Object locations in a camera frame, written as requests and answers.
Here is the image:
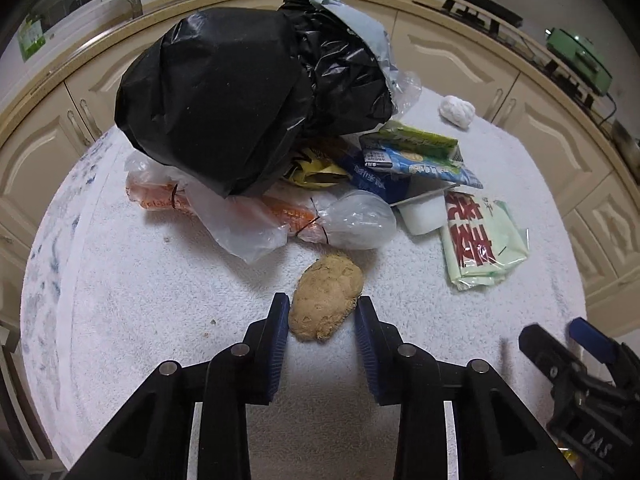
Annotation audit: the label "blue snack wrapper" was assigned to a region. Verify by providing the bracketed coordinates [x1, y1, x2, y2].
[361, 144, 485, 190]

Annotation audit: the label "grey torn courier bag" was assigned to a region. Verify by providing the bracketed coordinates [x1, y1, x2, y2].
[277, 0, 401, 133]

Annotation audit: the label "white plastic cup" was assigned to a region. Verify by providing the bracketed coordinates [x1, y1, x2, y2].
[390, 182, 458, 237]

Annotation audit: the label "white tissue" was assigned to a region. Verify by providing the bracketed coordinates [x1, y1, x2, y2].
[438, 95, 476, 131]

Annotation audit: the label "large black plastic bag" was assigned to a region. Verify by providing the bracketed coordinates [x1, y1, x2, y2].
[114, 9, 313, 198]

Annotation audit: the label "pale green printed packet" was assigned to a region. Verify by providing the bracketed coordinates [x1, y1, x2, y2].
[440, 190, 530, 292]

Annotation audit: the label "round floral table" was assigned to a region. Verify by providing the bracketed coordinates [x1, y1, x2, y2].
[19, 127, 133, 466]

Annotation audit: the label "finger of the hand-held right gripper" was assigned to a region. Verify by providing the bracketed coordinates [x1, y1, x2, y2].
[518, 324, 589, 402]
[569, 316, 640, 388]

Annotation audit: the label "green electric cooker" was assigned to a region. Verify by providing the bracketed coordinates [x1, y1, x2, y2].
[545, 26, 614, 95]

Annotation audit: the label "black power cord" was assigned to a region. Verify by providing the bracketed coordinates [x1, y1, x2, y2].
[597, 91, 618, 126]

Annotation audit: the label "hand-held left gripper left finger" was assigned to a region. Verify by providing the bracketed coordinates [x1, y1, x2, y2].
[65, 293, 292, 480]

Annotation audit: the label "orange sausage casing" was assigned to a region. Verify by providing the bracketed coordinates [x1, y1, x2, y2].
[262, 195, 331, 246]
[126, 182, 193, 212]

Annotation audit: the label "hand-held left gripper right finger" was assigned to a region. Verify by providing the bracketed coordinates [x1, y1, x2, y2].
[353, 295, 577, 480]

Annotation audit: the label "green drink carton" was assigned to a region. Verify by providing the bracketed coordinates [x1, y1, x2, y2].
[377, 120, 460, 163]

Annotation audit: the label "yellow wrapper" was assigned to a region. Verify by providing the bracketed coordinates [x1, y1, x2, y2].
[284, 145, 351, 190]

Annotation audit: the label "cream base cabinets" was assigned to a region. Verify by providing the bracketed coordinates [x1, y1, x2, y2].
[0, 0, 640, 341]

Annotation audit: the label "blue plastic packet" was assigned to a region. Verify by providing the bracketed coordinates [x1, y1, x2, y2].
[340, 152, 413, 206]

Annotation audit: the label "black gas hob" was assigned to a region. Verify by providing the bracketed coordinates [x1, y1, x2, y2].
[492, 20, 601, 111]

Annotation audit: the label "white towel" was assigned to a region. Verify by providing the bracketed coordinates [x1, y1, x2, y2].
[60, 85, 588, 480]

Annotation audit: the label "clear knotted plastic bag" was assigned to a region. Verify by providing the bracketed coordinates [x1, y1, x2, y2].
[320, 191, 398, 252]

